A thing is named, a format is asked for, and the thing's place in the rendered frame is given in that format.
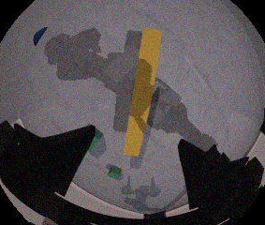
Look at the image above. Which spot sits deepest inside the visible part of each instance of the small green block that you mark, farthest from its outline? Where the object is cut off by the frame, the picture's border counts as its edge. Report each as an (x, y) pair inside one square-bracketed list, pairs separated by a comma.
[(114, 172)]

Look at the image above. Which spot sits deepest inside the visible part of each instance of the yellow bar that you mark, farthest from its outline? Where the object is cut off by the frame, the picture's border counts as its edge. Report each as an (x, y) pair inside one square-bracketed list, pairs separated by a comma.
[(143, 88)]

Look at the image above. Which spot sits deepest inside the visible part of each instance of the green rectangular block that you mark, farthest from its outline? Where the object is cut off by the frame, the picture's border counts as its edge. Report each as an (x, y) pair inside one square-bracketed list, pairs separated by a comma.
[(95, 139)]

